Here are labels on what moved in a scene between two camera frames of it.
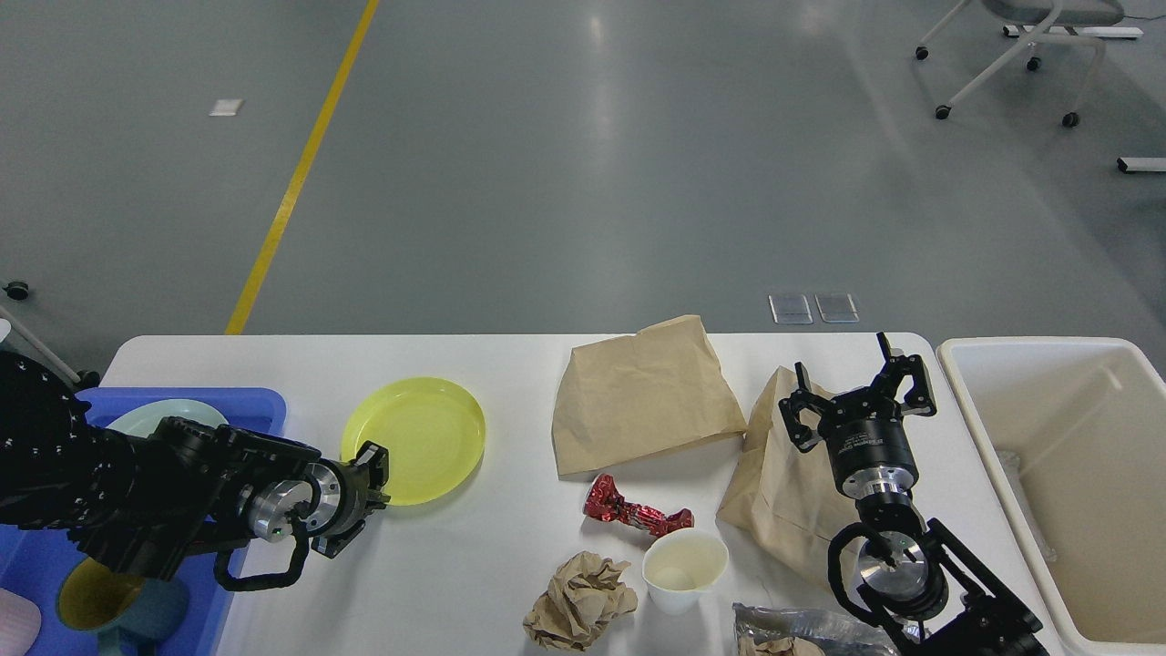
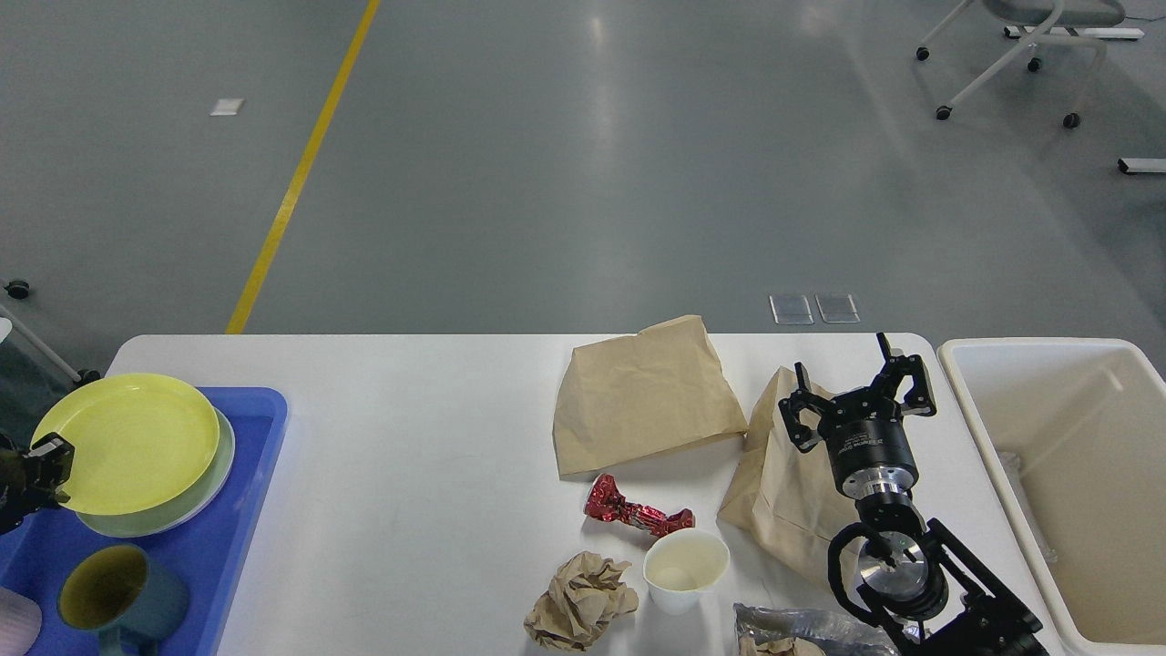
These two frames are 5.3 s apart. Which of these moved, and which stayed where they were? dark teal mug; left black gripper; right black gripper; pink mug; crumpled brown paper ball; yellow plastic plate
Moved: yellow plastic plate; left black gripper
Stayed: right black gripper; pink mug; dark teal mug; crumpled brown paper ball
